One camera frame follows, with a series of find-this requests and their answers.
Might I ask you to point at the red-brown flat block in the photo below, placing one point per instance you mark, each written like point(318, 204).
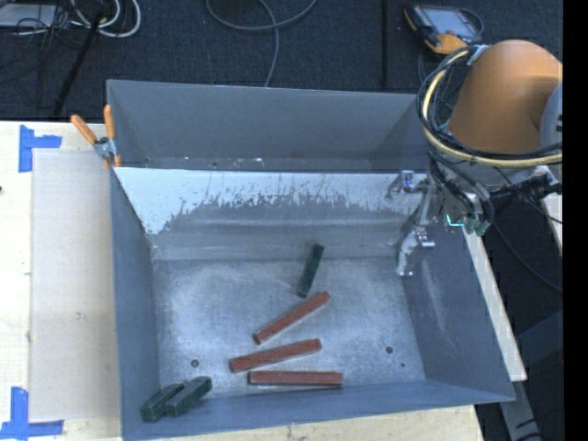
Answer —
point(291, 317)
point(275, 355)
point(296, 378)

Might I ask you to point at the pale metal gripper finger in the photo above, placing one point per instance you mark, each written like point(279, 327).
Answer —
point(406, 253)
point(407, 182)

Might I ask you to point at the black cylinder on white bracket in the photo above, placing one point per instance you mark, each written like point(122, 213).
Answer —
point(539, 185)

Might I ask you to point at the dark green flat block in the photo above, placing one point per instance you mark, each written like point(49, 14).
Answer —
point(310, 269)
point(190, 395)
point(158, 403)

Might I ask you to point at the grey metal bin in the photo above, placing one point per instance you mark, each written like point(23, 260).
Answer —
point(220, 310)

